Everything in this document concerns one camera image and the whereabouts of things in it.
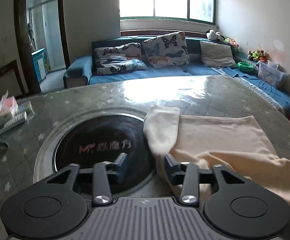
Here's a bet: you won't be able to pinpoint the cream beige sweatshirt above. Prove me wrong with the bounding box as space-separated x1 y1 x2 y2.
143 105 290 205

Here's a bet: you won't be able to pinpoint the black round induction cooktop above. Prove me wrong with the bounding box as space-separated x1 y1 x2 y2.
53 114 156 194

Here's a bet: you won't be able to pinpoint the white remote control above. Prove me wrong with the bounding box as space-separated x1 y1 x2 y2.
0 112 27 135

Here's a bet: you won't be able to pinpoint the blue sofa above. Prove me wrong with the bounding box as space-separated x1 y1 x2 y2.
63 36 290 117

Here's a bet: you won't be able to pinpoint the pink white tissue box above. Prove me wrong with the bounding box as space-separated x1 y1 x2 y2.
0 90 18 126

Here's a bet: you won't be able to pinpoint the butterfly pillow lying flat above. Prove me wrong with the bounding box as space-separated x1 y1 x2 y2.
93 42 148 75

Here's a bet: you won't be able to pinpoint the green plastic bowl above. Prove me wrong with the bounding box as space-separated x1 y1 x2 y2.
237 62 255 73

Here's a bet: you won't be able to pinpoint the grey beige cushion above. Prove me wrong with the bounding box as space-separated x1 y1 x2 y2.
200 41 237 68

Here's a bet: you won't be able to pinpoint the butterfly pillow upright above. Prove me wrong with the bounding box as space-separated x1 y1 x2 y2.
142 31 191 68

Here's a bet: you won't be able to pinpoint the clear plastic storage box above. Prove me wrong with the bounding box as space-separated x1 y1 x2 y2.
258 62 288 89

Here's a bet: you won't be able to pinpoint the blue white small cabinet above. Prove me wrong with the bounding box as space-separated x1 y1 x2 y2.
31 48 48 83

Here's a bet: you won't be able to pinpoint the colourful plush toys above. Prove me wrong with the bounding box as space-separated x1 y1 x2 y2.
247 49 268 63

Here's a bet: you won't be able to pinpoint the panda plush toy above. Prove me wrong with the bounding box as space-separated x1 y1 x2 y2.
206 29 225 42

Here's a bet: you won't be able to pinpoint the window with green frame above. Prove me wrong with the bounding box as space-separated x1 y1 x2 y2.
119 0 216 24

